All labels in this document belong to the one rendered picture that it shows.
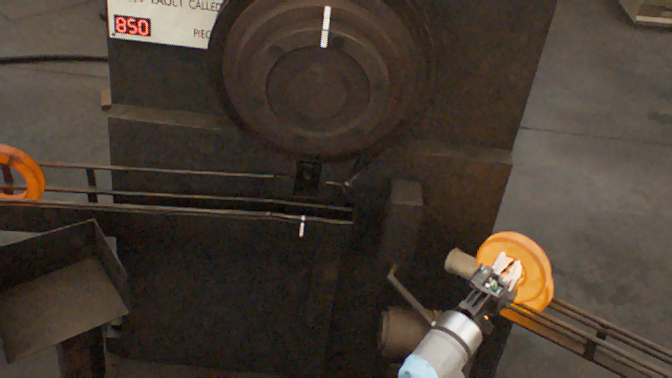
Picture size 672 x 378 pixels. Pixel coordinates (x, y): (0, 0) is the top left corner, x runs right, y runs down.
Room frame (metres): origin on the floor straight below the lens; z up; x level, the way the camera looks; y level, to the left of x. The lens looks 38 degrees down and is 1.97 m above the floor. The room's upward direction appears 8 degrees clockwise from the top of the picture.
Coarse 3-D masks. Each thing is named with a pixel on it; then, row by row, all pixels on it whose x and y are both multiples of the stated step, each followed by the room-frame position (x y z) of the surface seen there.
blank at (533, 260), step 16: (496, 240) 1.28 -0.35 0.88; (512, 240) 1.26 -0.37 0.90; (528, 240) 1.27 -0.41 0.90; (480, 256) 1.29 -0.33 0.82; (496, 256) 1.27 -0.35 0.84; (512, 256) 1.26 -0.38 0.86; (528, 256) 1.24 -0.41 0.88; (544, 256) 1.25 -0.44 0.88; (528, 272) 1.23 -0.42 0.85; (544, 272) 1.22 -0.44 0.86; (528, 288) 1.23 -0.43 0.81; (544, 288) 1.22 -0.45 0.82
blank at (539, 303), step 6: (522, 270) 1.34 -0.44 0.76; (522, 276) 1.33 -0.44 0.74; (552, 282) 1.32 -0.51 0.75; (546, 288) 1.30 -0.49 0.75; (552, 288) 1.32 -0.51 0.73; (546, 294) 1.30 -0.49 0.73; (552, 294) 1.32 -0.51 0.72; (534, 300) 1.31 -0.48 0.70; (540, 300) 1.30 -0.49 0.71; (546, 300) 1.30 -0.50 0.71; (516, 306) 1.33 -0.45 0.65; (534, 306) 1.31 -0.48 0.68; (540, 306) 1.30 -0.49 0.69; (528, 312) 1.31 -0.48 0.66
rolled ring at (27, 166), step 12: (0, 144) 1.46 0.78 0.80; (0, 156) 1.44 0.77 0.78; (12, 156) 1.44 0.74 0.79; (24, 156) 1.46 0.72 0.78; (24, 168) 1.44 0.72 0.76; (36, 168) 1.46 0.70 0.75; (36, 180) 1.44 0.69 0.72; (0, 192) 1.47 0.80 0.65; (24, 192) 1.46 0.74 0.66; (36, 192) 1.44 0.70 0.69
